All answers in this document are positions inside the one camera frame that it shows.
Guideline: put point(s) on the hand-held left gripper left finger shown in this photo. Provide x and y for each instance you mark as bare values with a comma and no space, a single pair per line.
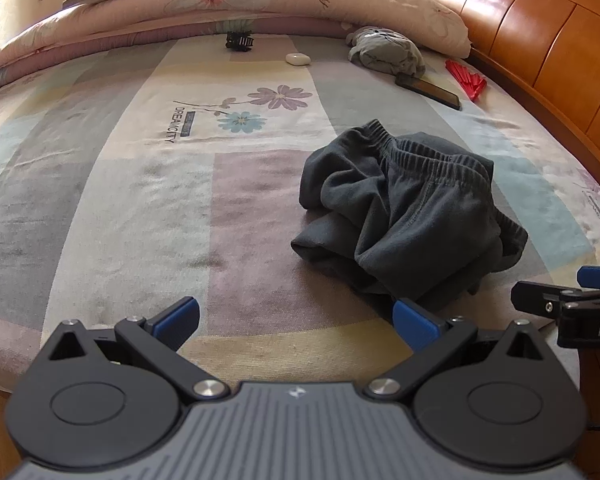
177,321

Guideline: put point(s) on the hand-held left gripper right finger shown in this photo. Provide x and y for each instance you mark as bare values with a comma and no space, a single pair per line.
415,324

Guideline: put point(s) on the dark grey pants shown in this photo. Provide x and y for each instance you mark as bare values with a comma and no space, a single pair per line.
405,220

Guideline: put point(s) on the red folding fan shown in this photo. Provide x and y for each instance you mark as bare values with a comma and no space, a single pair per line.
467,80

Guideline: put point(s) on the black smartphone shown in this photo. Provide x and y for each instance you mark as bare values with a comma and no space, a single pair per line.
427,91

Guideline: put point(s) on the wooden bed headboard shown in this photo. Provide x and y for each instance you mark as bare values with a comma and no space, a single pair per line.
540,35

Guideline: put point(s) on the crumpled grey cloth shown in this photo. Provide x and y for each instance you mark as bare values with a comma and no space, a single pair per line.
385,52

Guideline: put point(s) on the black hair claw clip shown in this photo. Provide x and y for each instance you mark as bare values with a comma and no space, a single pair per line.
239,42

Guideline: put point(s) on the white earbuds case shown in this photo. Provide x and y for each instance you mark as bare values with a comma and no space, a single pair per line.
298,59

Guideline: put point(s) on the pink floral folded quilt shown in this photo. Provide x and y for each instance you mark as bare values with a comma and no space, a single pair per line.
255,0

